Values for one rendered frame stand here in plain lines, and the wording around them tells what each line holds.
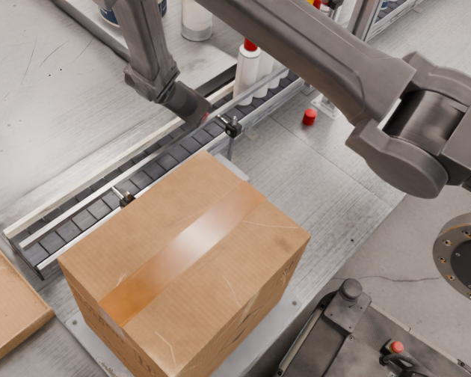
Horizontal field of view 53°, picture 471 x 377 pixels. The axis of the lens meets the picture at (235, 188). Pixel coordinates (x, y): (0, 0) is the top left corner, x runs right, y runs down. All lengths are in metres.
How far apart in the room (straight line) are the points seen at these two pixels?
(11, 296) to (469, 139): 0.86
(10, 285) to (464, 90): 0.87
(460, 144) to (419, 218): 1.89
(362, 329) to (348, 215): 0.63
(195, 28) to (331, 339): 1.06
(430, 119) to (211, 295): 0.38
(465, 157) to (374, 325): 1.32
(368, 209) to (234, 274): 0.56
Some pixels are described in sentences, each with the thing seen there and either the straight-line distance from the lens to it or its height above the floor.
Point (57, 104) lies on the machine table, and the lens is 1.32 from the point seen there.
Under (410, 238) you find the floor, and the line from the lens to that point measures 2.24.
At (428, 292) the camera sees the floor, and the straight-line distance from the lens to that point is 2.15.
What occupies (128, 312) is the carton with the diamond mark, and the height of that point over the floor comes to 1.12.
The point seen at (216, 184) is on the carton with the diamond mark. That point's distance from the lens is 0.77.
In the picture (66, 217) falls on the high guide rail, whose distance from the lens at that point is 0.94.
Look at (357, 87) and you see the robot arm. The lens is 0.44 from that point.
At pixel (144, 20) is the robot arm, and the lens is 0.68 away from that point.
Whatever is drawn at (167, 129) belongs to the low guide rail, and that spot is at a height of 0.91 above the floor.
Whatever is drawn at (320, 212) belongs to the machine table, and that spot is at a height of 0.83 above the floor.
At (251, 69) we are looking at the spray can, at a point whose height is 1.00.
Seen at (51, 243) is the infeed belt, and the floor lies 0.88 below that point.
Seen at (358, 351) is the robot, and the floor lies 0.26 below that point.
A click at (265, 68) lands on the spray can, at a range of 1.19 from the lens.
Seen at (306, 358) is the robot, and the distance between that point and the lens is 1.61.
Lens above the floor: 1.75
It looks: 54 degrees down
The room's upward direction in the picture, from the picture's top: 11 degrees clockwise
